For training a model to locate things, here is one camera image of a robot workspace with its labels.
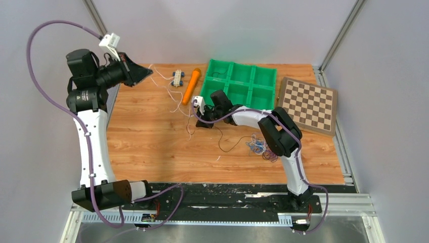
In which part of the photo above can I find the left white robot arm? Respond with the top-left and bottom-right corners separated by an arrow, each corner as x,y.
66,49 -> 155,212

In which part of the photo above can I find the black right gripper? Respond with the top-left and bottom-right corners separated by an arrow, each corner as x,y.
197,103 -> 224,129

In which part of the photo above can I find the green compartment tray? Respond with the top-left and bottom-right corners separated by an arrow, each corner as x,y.
200,59 -> 277,110

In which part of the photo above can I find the coloured wire bundle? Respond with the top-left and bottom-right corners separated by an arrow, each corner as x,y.
245,135 -> 279,164

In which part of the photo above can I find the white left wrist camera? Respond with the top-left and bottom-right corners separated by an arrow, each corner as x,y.
98,33 -> 120,61

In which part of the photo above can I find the white blue toy car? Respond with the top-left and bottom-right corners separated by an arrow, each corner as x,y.
170,69 -> 185,87

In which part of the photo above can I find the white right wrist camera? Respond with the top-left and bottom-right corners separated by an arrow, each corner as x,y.
192,96 -> 205,114

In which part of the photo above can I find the wooden chessboard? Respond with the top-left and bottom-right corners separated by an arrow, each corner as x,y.
278,77 -> 337,137

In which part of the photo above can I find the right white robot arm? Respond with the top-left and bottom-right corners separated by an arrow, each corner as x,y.
191,90 -> 313,212

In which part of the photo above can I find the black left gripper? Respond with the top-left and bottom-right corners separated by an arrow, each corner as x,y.
92,52 -> 152,90

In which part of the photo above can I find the orange carrot toy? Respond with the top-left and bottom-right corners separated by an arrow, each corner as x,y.
181,68 -> 201,106

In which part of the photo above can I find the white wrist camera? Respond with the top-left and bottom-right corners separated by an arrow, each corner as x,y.
192,96 -> 205,114
98,33 -> 120,61

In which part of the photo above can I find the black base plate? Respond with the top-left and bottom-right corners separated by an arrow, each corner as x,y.
121,183 -> 356,225

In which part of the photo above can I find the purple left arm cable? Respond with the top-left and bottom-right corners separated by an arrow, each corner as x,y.
26,20 -> 185,231

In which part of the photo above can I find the aluminium rail frame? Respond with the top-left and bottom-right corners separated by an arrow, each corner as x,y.
61,184 -> 385,242

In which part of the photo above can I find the white wire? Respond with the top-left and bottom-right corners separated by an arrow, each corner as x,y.
147,64 -> 195,141

